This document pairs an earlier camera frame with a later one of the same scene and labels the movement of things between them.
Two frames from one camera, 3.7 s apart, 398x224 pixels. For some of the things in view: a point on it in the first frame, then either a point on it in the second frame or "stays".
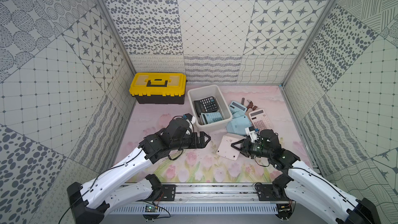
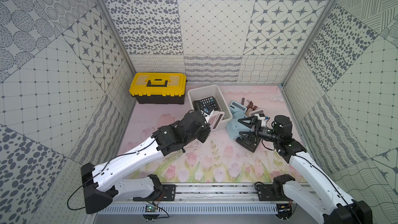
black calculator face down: x=205 y=105 stays
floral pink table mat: x=208 y=167 stays
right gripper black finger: x=243 y=147 → x=249 y=122
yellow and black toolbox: x=158 y=87 stays
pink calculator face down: x=225 y=149 → x=215 y=119
